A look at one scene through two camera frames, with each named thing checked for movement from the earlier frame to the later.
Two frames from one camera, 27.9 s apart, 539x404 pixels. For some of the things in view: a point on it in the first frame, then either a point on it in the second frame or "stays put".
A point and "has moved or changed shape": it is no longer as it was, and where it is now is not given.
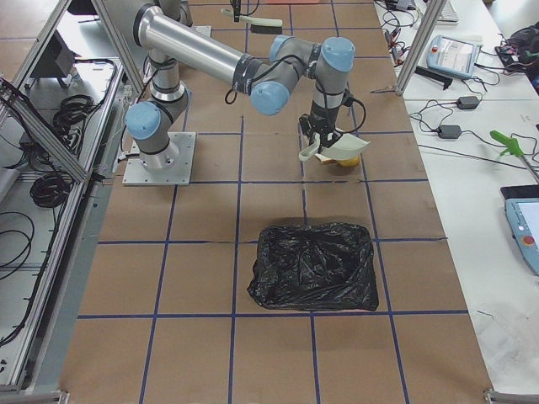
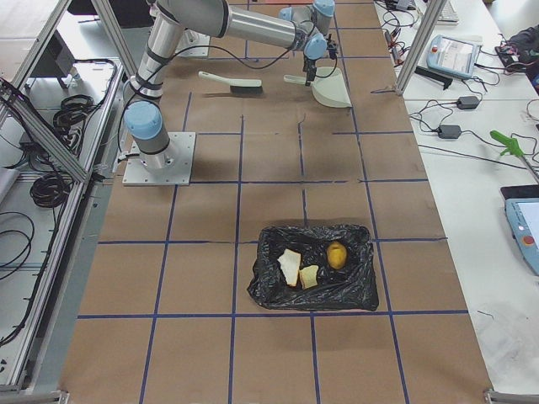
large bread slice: [324, 159] → [290, 263]
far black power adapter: [467, 103] stays put
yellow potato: [349, 162] → [336, 255]
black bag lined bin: [315, 266] stays put
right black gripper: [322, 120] → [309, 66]
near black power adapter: [449, 131] stays put
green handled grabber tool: [514, 148] stays put
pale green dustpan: [344, 146] has moved or changed shape
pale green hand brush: [260, 25] has moved or changed shape
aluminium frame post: [426, 28] stays put
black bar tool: [435, 76] stays put
